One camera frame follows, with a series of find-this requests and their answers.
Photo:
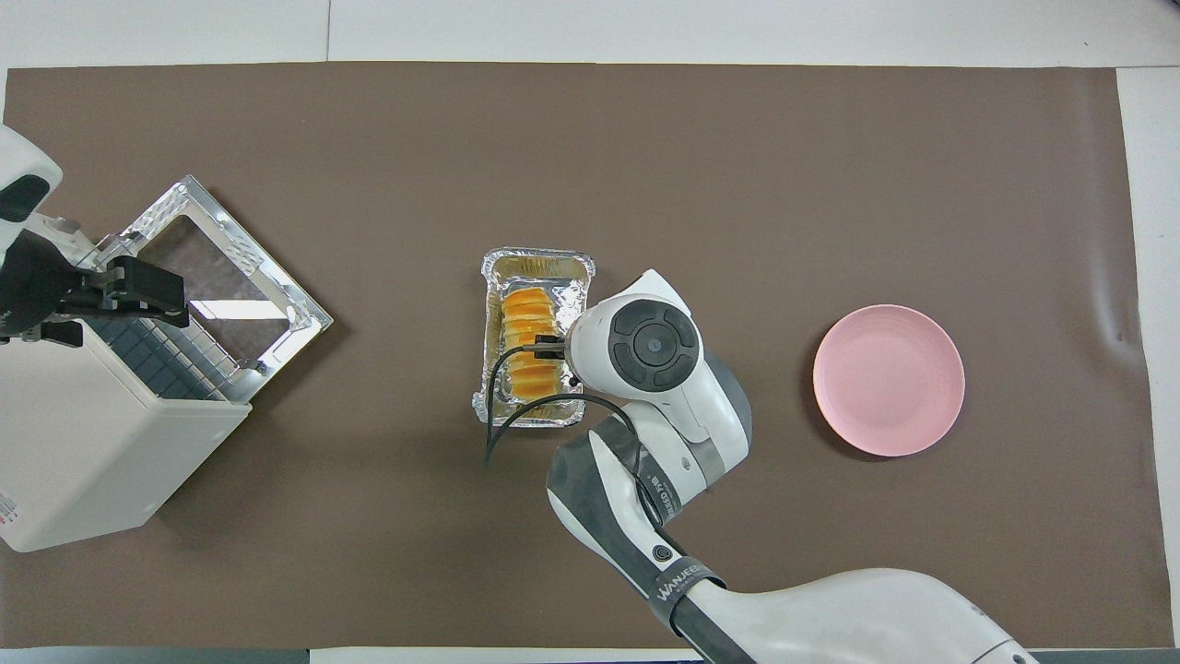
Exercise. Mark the white toaster oven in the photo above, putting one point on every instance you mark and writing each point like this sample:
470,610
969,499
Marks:
83,452

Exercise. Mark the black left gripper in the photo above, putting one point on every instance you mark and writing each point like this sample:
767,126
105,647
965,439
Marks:
32,281

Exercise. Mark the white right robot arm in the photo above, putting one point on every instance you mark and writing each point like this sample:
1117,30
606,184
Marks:
664,369

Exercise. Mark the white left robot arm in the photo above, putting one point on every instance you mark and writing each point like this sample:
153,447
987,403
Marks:
23,171

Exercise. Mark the aluminium foil tray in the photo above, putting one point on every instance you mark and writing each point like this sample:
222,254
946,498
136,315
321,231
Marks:
490,267

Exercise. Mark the pink plate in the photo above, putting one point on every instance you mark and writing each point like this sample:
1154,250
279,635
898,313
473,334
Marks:
890,380

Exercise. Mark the glass oven door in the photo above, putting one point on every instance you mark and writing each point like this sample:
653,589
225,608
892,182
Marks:
221,286

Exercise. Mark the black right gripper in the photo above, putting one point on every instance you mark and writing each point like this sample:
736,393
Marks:
550,349

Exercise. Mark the sliced bread loaf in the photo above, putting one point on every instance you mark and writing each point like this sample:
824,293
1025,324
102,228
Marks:
525,314

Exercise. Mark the brown table mat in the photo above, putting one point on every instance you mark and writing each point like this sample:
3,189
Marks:
572,166

